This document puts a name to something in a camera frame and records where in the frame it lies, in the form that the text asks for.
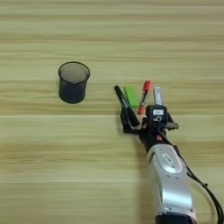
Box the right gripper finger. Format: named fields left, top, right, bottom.
left=165, top=113, right=179, bottom=130
left=120, top=106, right=144, bottom=135

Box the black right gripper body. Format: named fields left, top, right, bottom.
left=139, top=115, right=173, bottom=153

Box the white marker black cap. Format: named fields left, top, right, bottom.
left=153, top=86, right=164, bottom=107

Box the red marker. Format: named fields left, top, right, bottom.
left=136, top=80, right=152, bottom=116

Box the black mesh pen cup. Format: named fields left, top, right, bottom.
left=58, top=60, right=91, bottom=104

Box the green eraser block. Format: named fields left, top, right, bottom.
left=123, top=85, right=140, bottom=109

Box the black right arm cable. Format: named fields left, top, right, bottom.
left=156, top=128, right=224, bottom=224

